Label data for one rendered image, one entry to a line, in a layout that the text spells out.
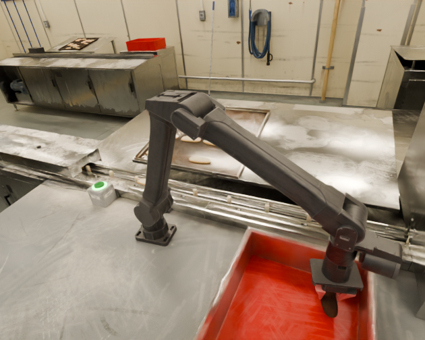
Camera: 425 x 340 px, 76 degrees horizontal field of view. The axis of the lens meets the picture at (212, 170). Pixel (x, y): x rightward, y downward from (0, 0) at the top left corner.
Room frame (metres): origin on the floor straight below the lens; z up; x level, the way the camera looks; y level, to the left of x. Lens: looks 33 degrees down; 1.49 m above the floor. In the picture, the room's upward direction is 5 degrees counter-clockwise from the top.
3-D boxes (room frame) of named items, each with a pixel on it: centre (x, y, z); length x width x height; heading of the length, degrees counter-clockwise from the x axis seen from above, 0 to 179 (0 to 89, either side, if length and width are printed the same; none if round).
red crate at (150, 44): (4.64, 0.86, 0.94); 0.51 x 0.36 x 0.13; 67
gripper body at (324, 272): (0.37, -0.25, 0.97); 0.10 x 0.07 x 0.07; 77
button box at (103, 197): (0.88, 0.44, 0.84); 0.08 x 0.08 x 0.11; 63
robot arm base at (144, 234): (0.67, 0.21, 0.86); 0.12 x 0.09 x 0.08; 69
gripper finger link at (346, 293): (0.37, -0.26, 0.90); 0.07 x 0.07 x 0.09; 77
